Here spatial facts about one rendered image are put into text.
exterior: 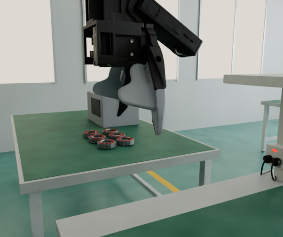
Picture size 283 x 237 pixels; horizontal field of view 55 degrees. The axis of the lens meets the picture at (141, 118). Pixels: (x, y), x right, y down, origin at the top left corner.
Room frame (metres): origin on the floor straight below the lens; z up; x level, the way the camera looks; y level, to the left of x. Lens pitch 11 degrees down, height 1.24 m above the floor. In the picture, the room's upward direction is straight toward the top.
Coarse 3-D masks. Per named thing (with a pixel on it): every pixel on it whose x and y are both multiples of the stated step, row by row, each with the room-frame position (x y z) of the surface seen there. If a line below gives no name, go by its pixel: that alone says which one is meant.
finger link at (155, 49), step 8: (152, 40) 0.36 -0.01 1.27; (152, 48) 0.35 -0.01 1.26; (160, 48) 0.35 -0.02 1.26; (144, 56) 0.36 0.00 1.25; (152, 56) 0.34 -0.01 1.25; (160, 56) 0.34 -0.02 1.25; (144, 64) 0.36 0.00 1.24; (152, 64) 0.34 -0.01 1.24; (160, 64) 0.34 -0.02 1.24; (152, 72) 0.34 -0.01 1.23; (160, 72) 0.34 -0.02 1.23; (152, 80) 0.34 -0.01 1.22; (160, 80) 0.34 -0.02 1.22; (160, 88) 0.33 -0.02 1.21
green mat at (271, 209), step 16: (272, 192) 1.00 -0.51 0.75; (208, 208) 0.88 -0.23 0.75; (224, 208) 0.88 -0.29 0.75; (240, 208) 0.88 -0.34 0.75; (256, 208) 0.88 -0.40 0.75; (272, 208) 0.88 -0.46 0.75; (144, 224) 0.78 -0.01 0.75; (160, 224) 0.78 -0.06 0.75; (176, 224) 0.78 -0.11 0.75; (192, 224) 0.78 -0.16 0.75; (208, 224) 0.78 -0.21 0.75; (224, 224) 0.78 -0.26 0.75; (240, 224) 0.78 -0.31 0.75; (256, 224) 0.78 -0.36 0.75; (272, 224) 0.78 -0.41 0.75
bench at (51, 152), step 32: (32, 128) 2.12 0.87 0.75; (64, 128) 2.12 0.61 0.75; (96, 128) 2.12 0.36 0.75; (128, 128) 2.12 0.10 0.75; (32, 160) 1.37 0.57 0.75; (64, 160) 1.37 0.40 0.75; (96, 160) 1.37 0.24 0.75; (128, 160) 1.37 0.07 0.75; (160, 160) 1.38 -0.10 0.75; (192, 160) 1.48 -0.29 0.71; (32, 192) 1.10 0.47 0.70; (32, 224) 1.13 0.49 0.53
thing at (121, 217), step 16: (256, 176) 1.16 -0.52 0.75; (176, 192) 1.00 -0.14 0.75; (192, 192) 1.00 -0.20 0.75; (208, 192) 1.00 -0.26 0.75; (224, 192) 1.00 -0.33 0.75; (240, 192) 1.00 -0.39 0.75; (256, 192) 1.00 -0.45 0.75; (112, 208) 0.88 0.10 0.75; (128, 208) 0.88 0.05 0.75; (144, 208) 0.88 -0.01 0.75; (160, 208) 0.88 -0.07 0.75; (176, 208) 0.88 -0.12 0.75; (192, 208) 0.88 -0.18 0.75; (64, 224) 0.78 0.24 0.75; (80, 224) 0.78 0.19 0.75; (96, 224) 0.78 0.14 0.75; (112, 224) 0.78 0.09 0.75; (128, 224) 0.78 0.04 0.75
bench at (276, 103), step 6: (264, 102) 3.85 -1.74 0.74; (270, 102) 3.77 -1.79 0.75; (276, 102) 3.75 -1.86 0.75; (264, 108) 3.89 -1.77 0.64; (264, 114) 3.88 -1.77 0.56; (264, 120) 3.87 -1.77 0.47; (264, 126) 3.86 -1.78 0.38; (264, 132) 3.86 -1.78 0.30; (264, 138) 3.85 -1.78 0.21; (270, 138) 3.91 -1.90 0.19; (276, 138) 3.97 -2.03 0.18; (264, 144) 3.85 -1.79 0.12; (264, 150) 3.86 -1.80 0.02
